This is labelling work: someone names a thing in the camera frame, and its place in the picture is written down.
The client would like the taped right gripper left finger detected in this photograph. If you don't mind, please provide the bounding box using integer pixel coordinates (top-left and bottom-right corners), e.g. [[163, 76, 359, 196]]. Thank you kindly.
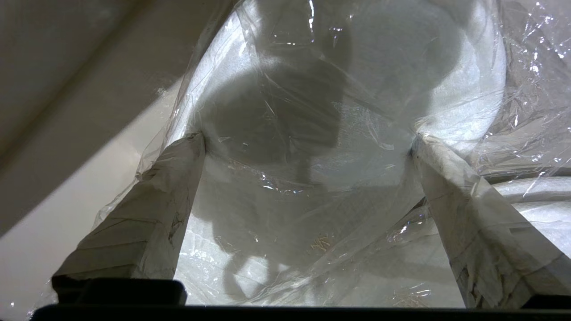
[[51, 132, 207, 290]]

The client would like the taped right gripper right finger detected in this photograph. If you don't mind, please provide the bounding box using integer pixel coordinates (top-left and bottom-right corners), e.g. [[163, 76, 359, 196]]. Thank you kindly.
[[410, 134, 571, 309]]

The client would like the white cabinet drawer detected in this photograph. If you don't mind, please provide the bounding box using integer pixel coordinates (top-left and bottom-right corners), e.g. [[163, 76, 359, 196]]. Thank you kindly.
[[0, 0, 232, 321]]

